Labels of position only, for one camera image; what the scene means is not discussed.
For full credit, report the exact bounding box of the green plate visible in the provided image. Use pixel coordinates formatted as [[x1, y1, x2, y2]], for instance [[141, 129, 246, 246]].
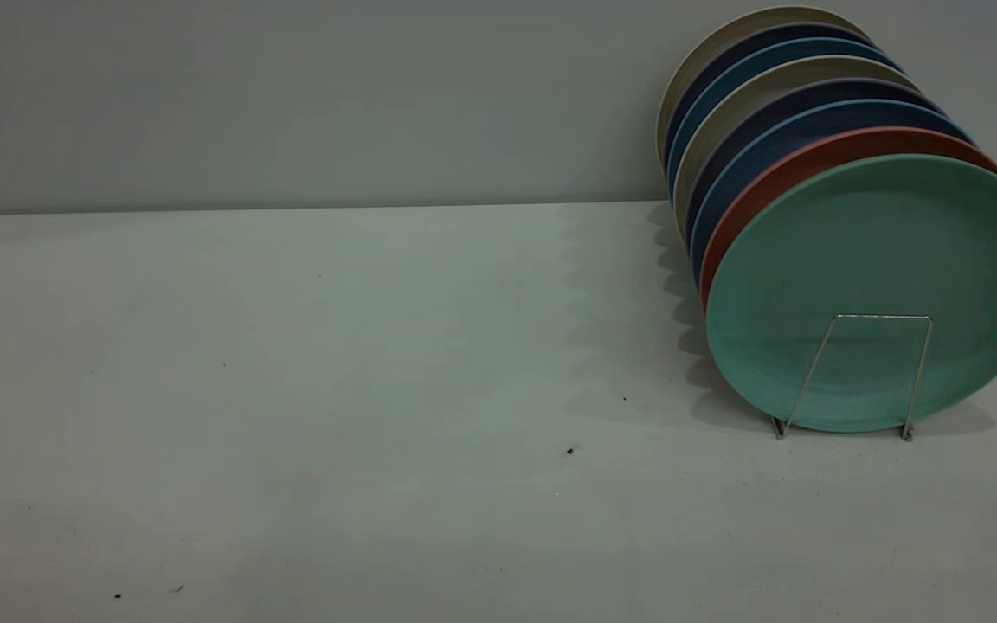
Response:
[[704, 154, 997, 434]]

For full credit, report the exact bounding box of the pink plate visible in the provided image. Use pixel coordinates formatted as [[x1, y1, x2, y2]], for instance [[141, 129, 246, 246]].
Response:
[[699, 125, 997, 312]]

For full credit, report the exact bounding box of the beige plate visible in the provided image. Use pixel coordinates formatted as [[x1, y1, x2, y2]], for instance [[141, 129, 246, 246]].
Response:
[[656, 4, 873, 170], [673, 55, 923, 239]]

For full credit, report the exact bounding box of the dark purple plate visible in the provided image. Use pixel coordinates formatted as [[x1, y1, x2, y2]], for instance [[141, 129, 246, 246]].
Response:
[[663, 22, 884, 174], [685, 78, 949, 252]]

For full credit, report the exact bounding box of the teal blue plate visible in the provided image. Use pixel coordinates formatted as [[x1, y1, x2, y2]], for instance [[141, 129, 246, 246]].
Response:
[[667, 36, 904, 196]]

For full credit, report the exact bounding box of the metal wire plate rack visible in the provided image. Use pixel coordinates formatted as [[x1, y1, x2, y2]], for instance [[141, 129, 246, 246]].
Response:
[[771, 313, 934, 442]]

